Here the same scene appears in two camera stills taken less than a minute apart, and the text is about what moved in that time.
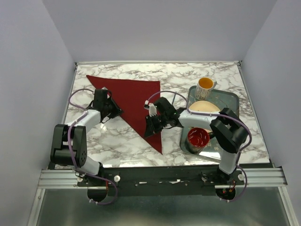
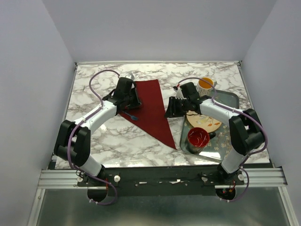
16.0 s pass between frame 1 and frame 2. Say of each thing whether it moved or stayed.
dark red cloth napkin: moved
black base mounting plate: stayed
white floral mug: stayed
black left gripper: moved
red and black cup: stayed
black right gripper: moved
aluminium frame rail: stayed
